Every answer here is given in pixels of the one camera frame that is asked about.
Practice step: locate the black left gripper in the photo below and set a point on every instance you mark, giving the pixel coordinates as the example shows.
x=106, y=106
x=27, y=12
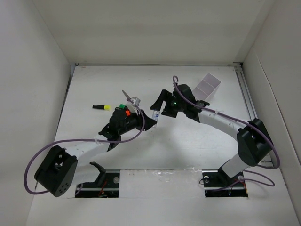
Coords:
x=139, y=119

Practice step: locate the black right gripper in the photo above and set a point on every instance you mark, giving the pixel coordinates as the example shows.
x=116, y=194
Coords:
x=167, y=96

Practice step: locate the yellow cap black highlighter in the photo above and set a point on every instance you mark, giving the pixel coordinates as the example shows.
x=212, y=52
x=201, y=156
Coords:
x=102, y=107

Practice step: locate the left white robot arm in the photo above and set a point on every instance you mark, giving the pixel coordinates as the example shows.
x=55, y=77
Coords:
x=65, y=167

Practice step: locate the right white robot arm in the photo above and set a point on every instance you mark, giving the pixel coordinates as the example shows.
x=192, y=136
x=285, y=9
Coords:
x=252, y=138

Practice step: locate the green cap black highlighter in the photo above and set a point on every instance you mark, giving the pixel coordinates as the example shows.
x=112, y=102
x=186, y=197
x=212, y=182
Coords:
x=121, y=107

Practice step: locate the white divided container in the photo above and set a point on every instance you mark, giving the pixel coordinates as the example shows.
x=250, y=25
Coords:
x=206, y=88

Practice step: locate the black handled scissors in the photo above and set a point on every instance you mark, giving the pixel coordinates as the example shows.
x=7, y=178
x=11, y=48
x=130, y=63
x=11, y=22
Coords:
x=126, y=95

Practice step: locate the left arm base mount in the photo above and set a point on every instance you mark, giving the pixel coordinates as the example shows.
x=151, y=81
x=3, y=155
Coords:
x=105, y=185

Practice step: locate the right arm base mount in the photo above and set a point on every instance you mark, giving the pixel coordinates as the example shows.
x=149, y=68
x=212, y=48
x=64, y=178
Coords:
x=217, y=184

